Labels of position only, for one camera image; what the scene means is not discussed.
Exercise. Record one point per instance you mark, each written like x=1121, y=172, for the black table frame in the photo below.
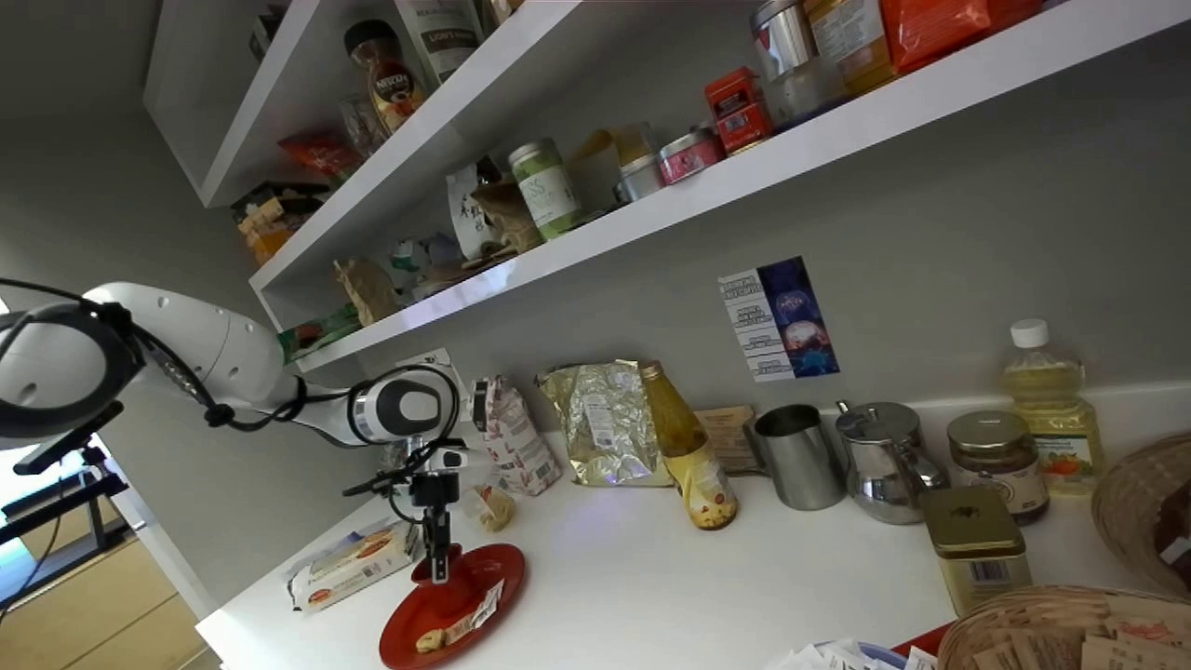
x=59, y=496

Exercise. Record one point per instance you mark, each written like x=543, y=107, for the red plastic tray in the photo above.
x=922, y=642

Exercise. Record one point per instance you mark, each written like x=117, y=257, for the white red printed bag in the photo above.
x=516, y=437

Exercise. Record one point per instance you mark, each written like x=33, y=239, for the small red tin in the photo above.
x=688, y=157

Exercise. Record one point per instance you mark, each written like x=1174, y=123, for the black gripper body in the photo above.
x=432, y=487

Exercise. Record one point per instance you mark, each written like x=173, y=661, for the steel pitcher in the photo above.
x=886, y=465

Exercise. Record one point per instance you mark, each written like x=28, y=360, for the blue white carton box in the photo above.
x=779, y=322

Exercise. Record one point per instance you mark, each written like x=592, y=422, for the small clear plastic bag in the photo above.
x=497, y=504

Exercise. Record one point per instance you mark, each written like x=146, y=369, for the green lid jar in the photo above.
x=545, y=189

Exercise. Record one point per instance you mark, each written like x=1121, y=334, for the orange bag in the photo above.
x=950, y=24

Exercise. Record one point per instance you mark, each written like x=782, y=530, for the gold tin box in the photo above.
x=980, y=542

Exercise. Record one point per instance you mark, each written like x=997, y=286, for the steel cup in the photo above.
x=797, y=456

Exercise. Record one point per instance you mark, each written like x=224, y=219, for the brown paper packet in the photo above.
x=432, y=642

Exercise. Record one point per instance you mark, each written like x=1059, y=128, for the red round plate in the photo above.
x=477, y=582

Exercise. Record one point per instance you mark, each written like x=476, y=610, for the white sugar packets pile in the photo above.
x=843, y=657

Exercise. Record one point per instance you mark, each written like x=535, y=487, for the glass jar with metal lid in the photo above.
x=1001, y=465

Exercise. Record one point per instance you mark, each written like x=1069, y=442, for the red boxes stack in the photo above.
x=739, y=110

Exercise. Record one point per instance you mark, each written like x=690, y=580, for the yellow bottle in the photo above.
x=695, y=461

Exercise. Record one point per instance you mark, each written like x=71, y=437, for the white paper packet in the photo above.
x=477, y=613

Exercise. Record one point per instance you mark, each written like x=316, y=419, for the flat white box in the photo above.
x=357, y=565

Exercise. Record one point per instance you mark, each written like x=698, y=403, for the cooking oil bottle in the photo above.
x=1051, y=403

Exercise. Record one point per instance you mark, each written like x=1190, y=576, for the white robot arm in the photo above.
x=209, y=342

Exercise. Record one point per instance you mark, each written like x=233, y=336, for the wicker basket with brown packets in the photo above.
x=1066, y=627

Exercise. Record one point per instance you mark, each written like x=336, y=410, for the dark lid jar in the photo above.
x=379, y=60

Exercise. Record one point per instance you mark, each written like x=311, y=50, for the long white wall shelf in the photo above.
x=770, y=168

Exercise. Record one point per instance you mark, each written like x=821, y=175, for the gold foil bag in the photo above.
x=600, y=422

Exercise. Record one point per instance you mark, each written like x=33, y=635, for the short white wall shelf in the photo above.
x=236, y=89

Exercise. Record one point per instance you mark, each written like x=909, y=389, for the small brown box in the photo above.
x=730, y=437

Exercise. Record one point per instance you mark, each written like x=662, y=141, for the wicker basket with coffee packets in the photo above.
x=1137, y=496

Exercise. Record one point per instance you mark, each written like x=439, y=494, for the metal tin can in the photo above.
x=790, y=59

